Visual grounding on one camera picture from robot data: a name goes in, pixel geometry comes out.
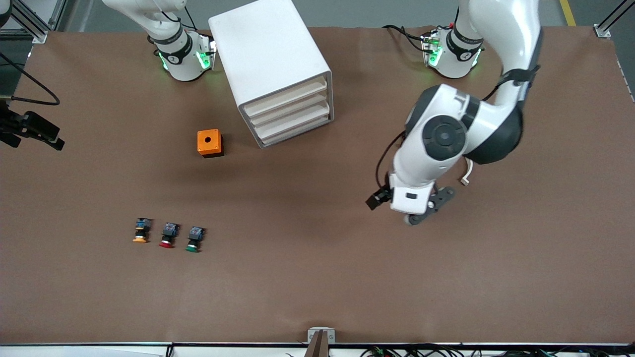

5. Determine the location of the green mushroom push button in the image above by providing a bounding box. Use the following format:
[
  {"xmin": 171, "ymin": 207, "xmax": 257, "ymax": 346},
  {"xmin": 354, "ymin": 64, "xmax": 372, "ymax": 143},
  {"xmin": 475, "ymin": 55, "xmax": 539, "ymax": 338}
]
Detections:
[{"xmin": 186, "ymin": 226, "xmax": 205, "ymax": 253}]

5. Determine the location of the yellow mushroom push button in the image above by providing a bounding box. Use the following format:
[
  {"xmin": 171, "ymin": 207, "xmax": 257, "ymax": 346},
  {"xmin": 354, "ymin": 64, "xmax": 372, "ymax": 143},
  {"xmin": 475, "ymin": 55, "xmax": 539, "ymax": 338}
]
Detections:
[{"xmin": 132, "ymin": 217, "xmax": 153, "ymax": 244}]

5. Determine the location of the red mushroom push button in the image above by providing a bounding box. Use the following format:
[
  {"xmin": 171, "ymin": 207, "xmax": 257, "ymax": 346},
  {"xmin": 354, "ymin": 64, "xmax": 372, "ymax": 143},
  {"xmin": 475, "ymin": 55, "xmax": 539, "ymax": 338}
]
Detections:
[{"xmin": 159, "ymin": 223, "xmax": 181, "ymax": 249}]

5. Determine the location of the brown table cover mat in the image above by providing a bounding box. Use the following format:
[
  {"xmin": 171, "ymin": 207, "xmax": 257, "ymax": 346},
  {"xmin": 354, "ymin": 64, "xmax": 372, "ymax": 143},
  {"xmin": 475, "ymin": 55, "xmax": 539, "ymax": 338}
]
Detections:
[{"xmin": 0, "ymin": 25, "xmax": 635, "ymax": 345}]

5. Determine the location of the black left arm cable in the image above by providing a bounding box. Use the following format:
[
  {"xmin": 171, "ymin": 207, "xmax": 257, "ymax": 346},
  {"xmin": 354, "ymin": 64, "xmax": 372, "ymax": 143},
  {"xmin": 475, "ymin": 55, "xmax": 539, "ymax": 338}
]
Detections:
[{"xmin": 375, "ymin": 130, "xmax": 408, "ymax": 191}]

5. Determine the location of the aluminium frame profile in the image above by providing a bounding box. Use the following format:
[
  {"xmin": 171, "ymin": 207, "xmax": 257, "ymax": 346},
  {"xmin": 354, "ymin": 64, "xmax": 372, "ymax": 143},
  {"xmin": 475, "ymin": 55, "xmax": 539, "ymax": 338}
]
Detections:
[
  {"xmin": 594, "ymin": 0, "xmax": 635, "ymax": 39},
  {"xmin": 10, "ymin": 0, "xmax": 67, "ymax": 44}
]

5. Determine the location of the orange button enclosure box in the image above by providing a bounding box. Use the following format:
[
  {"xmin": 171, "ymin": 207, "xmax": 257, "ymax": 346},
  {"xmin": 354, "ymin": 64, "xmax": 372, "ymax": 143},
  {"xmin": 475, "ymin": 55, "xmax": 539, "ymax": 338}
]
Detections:
[{"xmin": 197, "ymin": 129, "xmax": 224, "ymax": 159}]

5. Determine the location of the grey metal mounting bracket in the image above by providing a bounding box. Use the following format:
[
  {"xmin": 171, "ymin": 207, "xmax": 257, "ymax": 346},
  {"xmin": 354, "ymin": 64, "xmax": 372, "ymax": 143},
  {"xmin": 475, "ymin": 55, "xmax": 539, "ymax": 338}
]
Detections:
[{"xmin": 307, "ymin": 327, "xmax": 336, "ymax": 345}]

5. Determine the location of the black cable bundle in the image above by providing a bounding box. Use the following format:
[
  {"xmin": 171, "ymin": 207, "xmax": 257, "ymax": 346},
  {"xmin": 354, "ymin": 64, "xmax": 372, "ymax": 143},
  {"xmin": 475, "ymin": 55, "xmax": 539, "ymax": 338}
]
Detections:
[{"xmin": 360, "ymin": 344, "xmax": 635, "ymax": 357}]

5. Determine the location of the brown camera mount post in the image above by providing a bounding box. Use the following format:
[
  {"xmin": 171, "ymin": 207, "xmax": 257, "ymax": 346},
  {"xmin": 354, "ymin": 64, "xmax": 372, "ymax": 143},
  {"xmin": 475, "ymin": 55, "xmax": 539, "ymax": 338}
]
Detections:
[{"xmin": 305, "ymin": 330, "xmax": 330, "ymax": 357}]

